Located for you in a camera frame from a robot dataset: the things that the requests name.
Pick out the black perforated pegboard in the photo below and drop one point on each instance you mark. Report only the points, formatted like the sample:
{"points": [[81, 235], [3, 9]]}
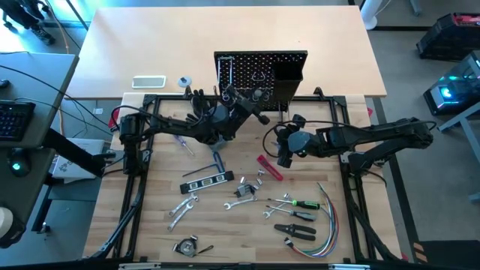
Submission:
{"points": [[243, 71]]}

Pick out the small dark mouse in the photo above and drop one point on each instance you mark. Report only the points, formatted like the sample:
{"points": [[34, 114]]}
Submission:
{"points": [[3, 83]]}

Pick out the glowing computer tower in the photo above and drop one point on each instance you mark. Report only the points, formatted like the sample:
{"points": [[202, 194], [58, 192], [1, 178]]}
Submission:
{"points": [[453, 90]]}

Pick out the red clamp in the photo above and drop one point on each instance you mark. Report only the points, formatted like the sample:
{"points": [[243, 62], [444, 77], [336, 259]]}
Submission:
{"points": [[112, 122], [369, 111]]}

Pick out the small white tag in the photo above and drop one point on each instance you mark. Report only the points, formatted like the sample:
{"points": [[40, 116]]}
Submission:
{"points": [[98, 111]]}

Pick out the white round disc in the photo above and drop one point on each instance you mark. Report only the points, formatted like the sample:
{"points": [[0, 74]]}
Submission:
{"points": [[184, 81]]}

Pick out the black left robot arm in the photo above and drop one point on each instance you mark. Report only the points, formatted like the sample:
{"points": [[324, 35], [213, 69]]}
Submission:
{"points": [[168, 129]]}

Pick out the red utility knife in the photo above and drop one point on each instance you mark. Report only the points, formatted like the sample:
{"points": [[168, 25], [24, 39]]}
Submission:
{"points": [[270, 167]]}

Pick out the white pedestal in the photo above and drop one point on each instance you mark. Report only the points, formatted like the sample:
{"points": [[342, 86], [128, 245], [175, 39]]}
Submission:
{"points": [[375, 15]]}

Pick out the black equipment case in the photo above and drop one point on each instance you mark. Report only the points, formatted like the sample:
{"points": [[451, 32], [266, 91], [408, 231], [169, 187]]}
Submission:
{"points": [[450, 37]]}

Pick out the white rectangular tray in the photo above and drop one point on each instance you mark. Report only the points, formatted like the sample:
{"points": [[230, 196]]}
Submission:
{"points": [[149, 81]]}

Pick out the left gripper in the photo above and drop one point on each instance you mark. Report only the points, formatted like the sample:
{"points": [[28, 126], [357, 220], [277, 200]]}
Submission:
{"points": [[249, 108]]}

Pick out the silver aluminium bar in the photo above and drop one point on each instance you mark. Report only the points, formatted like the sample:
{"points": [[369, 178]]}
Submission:
{"points": [[140, 266], [348, 267]]}

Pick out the person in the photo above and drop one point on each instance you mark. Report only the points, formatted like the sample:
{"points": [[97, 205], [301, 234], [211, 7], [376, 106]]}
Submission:
{"points": [[22, 15]]}

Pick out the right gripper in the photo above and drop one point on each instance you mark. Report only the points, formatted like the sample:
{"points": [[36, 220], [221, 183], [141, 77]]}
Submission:
{"points": [[284, 139]]}

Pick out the black orange-striped mat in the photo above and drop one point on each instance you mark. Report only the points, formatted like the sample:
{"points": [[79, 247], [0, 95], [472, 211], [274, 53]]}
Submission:
{"points": [[450, 255]]}

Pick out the cream tape roll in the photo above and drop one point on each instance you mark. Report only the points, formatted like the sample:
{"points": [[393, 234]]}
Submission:
{"points": [[4, 221]]}

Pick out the grey tape measure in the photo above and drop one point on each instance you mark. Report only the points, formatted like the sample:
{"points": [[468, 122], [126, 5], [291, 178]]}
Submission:
{"points": [[185, 247]]}

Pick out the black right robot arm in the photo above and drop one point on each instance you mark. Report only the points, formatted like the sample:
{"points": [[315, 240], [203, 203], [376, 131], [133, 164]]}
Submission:
{"points": [[375, 137]]}

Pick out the light wooden desk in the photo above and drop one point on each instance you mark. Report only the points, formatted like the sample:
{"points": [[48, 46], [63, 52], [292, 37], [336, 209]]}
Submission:
{"points": [[225, 30]]}

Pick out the black mouse green light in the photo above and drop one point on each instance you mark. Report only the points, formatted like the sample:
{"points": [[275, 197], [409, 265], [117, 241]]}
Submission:
{"points": [[18, 163]]}

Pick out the black pegboard bin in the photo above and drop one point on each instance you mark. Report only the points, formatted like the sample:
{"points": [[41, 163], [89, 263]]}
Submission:
{"points": [[287, 86]]}

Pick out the silver combination wrench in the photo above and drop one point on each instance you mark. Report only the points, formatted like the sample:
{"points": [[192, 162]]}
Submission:
{"points": [[183, 204], [240, 203], [273, 210], [180, 217]]}

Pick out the black desk support beam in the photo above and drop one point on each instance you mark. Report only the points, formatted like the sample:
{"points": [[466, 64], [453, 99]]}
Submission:
{"points": [[71, 152]]}

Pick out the grey desk frame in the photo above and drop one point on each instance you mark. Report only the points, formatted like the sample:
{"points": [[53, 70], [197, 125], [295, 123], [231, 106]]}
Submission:
{"points": [[468, 131]]}

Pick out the black aluminium frame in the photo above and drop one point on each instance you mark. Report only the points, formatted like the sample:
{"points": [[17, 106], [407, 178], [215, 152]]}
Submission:
{"points": [[168, 98]]}

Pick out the black keyboard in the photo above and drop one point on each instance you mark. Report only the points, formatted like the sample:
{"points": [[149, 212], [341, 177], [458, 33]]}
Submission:
{"points": [[15, 120]]}

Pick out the white cardboard box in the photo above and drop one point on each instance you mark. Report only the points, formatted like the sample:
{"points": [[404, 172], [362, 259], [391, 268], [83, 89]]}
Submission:
{"points": [[75, 161]]}

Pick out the grey office desk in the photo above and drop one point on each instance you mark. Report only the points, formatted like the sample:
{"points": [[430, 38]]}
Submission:
{"points": [[37, 78]]}

